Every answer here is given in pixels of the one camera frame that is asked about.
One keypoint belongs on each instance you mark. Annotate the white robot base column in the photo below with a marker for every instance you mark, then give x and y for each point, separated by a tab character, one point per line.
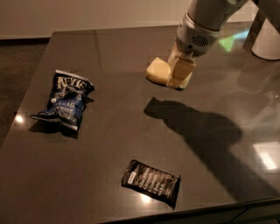
263	38

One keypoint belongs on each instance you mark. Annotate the yellow wavy sponge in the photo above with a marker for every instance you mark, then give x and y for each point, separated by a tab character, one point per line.
158	72

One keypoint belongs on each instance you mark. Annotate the black snack bar wrapper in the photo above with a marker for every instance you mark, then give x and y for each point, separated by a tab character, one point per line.
152	182

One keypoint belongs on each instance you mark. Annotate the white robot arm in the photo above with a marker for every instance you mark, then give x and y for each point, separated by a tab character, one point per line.
224	9

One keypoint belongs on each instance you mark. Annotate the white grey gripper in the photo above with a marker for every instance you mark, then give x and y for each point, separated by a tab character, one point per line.
194	38

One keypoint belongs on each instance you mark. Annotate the blue crumpled chip bag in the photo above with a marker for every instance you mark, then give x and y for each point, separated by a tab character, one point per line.
67	100

